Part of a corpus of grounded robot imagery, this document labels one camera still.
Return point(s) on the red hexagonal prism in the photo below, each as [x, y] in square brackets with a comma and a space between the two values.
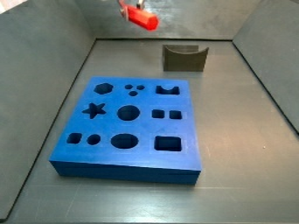
[142, 18]

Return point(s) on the blue foam shape-sorter block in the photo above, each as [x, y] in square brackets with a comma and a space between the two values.
[131, 132]

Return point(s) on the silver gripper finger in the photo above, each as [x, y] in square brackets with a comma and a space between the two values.
[123, 8]
[141, 4]

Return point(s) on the black curved cradle stand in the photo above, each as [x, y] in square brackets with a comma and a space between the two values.
[185, 58]

